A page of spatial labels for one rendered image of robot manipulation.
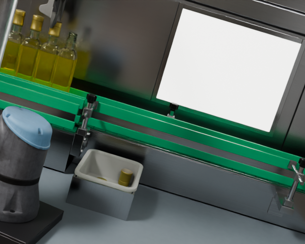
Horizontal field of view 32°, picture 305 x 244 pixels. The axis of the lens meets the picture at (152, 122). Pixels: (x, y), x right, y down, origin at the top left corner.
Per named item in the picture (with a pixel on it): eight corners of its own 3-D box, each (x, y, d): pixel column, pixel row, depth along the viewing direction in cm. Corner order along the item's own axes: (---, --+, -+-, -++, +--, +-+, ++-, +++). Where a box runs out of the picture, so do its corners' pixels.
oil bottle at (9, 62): (13, 97, 175) (27, 33, 169) (7, 100, 169) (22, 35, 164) (-3, 91, 175) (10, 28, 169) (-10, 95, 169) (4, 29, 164)
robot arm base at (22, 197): (12, 230, 116) (23, 190, 113) (-42, 201, 120) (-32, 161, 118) (49, 210, 130) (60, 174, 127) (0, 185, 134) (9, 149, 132)
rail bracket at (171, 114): (169, 138, 182) (181, 101, 179) (168, 144, 175) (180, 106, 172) (158, 134, 182) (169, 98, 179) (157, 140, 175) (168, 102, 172)
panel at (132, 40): (270, 135, 183) (305, 39, 174) (272, 137, 180) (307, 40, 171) (20, 59, 184) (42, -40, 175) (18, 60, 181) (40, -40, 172)
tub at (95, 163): (136, 189, 164) (144, 163, 161) (127, 220, 142) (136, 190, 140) (82, 172, 164) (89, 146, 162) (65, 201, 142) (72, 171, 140)
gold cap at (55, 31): (60, 36, 167) (64, 22, 166) (57, 37, 164) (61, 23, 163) (49, 33, 167) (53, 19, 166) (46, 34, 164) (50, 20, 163)
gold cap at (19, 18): (24, 25, 167) (27, 11, 166) (21, 26, 164) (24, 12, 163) (14, 22, 167) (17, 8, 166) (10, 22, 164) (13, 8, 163)
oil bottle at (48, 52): (47, 107, 175) (62, 44, 169) (42, 111, 169) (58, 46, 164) (31, 101, 175) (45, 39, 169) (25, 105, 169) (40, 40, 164)
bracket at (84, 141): (87, 148, 167) (92, 128, 166) (80, 158, 158) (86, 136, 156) (76, 145, 167) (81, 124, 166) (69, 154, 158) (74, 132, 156)
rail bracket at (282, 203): (280, 214, 169) (305, 150, 164) (289, 238, 153) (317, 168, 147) (266, 210, 170) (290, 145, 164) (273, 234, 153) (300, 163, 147)
